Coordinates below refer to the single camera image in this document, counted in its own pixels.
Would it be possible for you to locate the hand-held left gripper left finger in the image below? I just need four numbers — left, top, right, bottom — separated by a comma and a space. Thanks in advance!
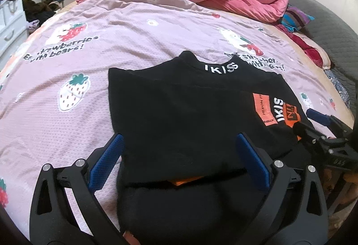
29, 133, 132, 245

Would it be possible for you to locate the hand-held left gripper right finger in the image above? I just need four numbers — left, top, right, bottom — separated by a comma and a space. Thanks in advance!
232, 132, 329, 245

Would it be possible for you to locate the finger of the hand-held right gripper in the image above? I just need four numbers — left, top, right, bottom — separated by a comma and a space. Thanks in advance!
306, 108, 351, 137
293, 123, 328, 151

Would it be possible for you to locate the black sweater with orange cuffs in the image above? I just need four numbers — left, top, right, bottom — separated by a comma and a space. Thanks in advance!
108, 51, 315, 245

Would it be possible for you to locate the pile of dark clothes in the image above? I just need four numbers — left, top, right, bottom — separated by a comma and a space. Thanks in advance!
22, 0, 66, 23

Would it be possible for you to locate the blue floral cloth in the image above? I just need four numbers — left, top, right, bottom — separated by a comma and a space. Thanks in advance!
324, 69, 351, 108

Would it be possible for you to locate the peach bed sheet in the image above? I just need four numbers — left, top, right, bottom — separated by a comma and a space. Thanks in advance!
274, 24, 354, 122

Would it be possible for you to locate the red floral cloth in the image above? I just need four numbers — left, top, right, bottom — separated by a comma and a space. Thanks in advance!
275, 24, 333, 69

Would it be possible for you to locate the grey quilted headboard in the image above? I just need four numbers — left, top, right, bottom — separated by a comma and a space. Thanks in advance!
266, 0, 358, 89

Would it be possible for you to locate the striped colourful pillow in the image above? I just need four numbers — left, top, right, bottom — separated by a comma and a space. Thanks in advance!
281, 6, 315, 33

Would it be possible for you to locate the pink strawberry print quilt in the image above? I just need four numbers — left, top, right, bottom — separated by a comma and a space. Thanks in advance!
0, 0, 353, 234

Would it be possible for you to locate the white drawer cabinet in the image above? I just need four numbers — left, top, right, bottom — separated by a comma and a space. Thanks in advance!
0, 0, 28, 61

